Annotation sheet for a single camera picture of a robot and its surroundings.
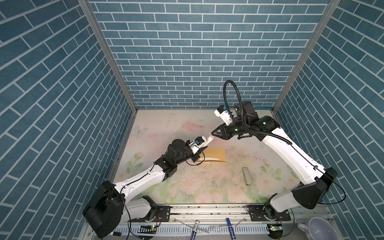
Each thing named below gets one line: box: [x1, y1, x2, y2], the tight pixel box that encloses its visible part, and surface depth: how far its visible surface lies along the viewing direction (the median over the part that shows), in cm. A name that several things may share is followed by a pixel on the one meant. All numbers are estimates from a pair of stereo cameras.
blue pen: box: [226, 217, 236, 240], surface depth 70 cm
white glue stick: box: [201, 135, 215, 146], surface depth 72 cm
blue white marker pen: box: [190, 220, 200, 240], surface depth 69 cm
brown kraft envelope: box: [200, 147, 226, 162], surface depth 95 cm
